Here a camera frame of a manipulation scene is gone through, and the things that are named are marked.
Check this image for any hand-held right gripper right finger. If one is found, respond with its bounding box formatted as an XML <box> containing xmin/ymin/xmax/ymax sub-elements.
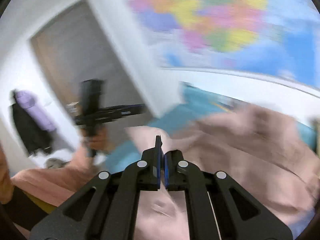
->
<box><xmin>164</xmin><ymin>150</ymin><xmax>293</xmax><ymax>240</ymax></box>

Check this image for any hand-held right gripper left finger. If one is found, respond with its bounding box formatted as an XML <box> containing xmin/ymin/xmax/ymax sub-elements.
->
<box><xmin>29</xmin><ymin>135</ymin><xmax>164</xmax><ymax>240</ymax></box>

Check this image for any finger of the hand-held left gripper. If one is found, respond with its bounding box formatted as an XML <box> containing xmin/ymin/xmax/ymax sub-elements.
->
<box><xmin>107</xmin><ymin>104</ymin><xmax>148</xmax><ymax>114</ymax></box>
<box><xmin>105</xmin><ymin>112</ymin><xmax>147</xmax><ymax>123</ymax></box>

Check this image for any pink zip jacket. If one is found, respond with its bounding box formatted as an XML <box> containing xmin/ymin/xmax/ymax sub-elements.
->
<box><xmin>10</xmin><ymin>104</ymin><xmax>320</xmax><ymax>240</ymax></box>

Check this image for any person's left forearm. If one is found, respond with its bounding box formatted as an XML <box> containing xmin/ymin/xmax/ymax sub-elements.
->
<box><xmin>66</xmin><ymin>144</ymin><xmax>100</xmax><ymax>174</ymax></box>

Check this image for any person's left hand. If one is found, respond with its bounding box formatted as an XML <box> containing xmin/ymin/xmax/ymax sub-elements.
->
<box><xmin>84</xmin><ymin>127</ymin><xmax>111</xmax><ymax>154</ymax></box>

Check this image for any grey door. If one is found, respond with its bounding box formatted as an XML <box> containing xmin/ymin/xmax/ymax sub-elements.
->
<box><xmin>30</xmin><ymin>0</ymin><xmax>157</xmax><ymax>122</ymax></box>

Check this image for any purple hanging jacket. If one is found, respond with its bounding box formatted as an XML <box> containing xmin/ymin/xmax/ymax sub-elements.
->
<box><xmin>15</xmin><ymin>90</ymin><xmax>57</xmax><ymax>132</ymax></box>

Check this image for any teal patterned bedsheet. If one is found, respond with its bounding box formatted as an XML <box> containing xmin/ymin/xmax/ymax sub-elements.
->
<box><xmin>105</xmin><ymin>81</ymin><xmax>320</xmax><ymax>173</ymax></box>

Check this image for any black hanging coat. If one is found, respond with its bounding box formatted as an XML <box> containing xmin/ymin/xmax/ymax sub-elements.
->
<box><xmin>9</xmin><ymin>90</ymin><xmax>55</xmax><ymax>156</ymax></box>

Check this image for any grey cloth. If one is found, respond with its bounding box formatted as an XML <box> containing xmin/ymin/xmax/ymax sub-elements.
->
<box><xmin>44</xmin><ymin>157</ymin><xmax>69</xmax><ymax>169</ymax></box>

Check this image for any person's black clothing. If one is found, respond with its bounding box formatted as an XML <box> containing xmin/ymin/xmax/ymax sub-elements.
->
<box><xmin>0</xmin><ymin>186</ymin><xmax>52</xmax><ymax>232</ymax></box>

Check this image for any colourful wall map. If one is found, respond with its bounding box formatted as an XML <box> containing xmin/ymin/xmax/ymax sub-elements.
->
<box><xmin>125</xmin><ymin>0</ymin><xmax>320</xmax><ymax>91</ymax></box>

